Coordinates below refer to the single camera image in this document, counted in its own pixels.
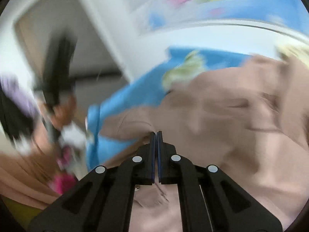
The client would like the pink coat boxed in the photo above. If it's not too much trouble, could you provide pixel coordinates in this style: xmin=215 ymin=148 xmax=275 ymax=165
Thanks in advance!
xmin=100 ymin=55 xmax=308 ymax=231

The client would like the left hand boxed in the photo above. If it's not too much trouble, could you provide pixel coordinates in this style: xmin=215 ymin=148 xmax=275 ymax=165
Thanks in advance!
xmin=38 ymin=94 xmax=77 ymax=131

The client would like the blue floral bed sheet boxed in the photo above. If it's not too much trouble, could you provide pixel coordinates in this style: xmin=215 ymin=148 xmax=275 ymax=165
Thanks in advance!
xmin=86 ymin=47 xmax=249 ymax=170

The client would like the cream beige garment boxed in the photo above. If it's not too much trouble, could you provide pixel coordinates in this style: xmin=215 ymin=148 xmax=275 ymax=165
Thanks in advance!
xmin=275 ymin=44 xmax=309 ymax=66

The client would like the colourful wall map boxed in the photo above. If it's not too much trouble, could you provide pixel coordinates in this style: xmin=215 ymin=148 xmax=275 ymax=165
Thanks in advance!
xmin=125 ymin=0 xmax=308 ymax=34

